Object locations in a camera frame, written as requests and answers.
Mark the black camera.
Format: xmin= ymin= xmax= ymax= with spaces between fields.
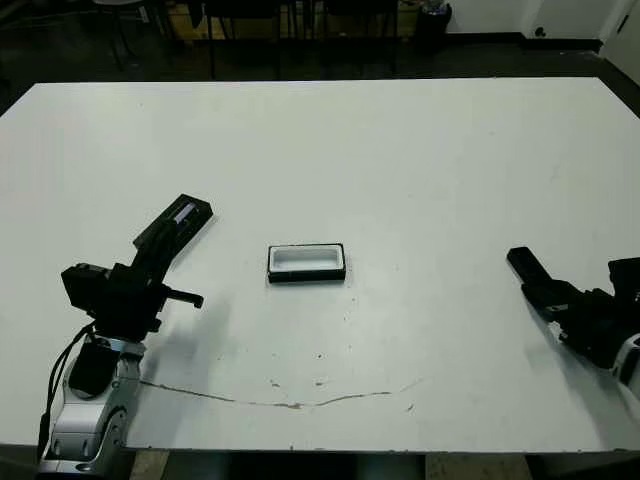
xmin=506 ymin=246 xmax=554 ymax=289

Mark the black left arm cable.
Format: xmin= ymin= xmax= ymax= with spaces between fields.
xmin=38 ymin=322 xmax=99 ymax=451

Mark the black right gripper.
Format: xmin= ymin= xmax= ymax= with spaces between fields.
xmin=519 ymin=277 xmax=635 ymax=371

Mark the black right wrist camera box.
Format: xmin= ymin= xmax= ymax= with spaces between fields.
xmin=607 ymin=257 xmax=640 ymax=307

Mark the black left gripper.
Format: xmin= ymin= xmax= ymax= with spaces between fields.
xmin=93 ymin=215 xmax=205 ymax=344

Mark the black box base white lining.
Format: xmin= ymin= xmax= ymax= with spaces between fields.
xmin=267 ymin=242 xmax=348 ymax=285

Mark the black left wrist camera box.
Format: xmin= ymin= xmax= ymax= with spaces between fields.
xmin=60 ymin=264 xmax=114 ymax=314

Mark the black trash bin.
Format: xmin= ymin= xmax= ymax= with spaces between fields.
xmin=418 ymin=2 xmax=454 ymax=49

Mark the black box lid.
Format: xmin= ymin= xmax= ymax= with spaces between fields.
xmin=132 ymin=193 xmax=215 ymax=251

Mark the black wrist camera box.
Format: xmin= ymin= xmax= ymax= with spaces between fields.
xmin=60 ymin=264 xmax=114 ymax=314
xmin=607 ymin=257 xmax=640 ymax=307

